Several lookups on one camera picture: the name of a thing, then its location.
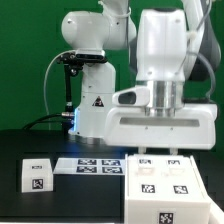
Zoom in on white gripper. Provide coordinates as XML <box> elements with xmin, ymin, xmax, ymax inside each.
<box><xmin>104</xmin><ymin>104</ymin><xmax>217</xmax><ymax>155</ymax></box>

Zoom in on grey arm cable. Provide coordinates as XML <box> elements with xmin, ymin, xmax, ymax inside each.
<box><xmin>176</xmin><ymin>0</ymin><xmax>218</xmax><ymax>101</ymax></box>

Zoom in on white cabinet top block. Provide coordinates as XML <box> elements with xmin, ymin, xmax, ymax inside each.
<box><xmin>21</xmin><ymin>159</ymin><xmax>53</xmax><ymax>193</ymax></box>

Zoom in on white marker sheet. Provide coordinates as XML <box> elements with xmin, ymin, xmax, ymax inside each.
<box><xmin>53</xmin><ymin>158</ymin><xmax>125</xmax><ymax>175</ymax></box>

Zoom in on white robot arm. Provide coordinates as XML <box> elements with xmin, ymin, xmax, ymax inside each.
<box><xmin>61</xmin><ymin>0</ymin><xmax>221</xmax><ymax>151</ymax></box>

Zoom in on black table cables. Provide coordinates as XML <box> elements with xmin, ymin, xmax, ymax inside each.
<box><xmin>22</xmin><ymin>49</ymin><xmax>79</xmax><ymax>132</ymax></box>

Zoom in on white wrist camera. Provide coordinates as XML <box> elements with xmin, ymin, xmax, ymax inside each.
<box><xmin>112</xmin><ymin>86</ymin><xmax>150</xmax><ymax>107</ymax></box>

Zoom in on white cabinet body box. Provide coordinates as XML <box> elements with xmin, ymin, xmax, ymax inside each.
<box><xmin>124</xmin><ymin>156</ymin><xmax>211</xmax><ymax>224</ymax></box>

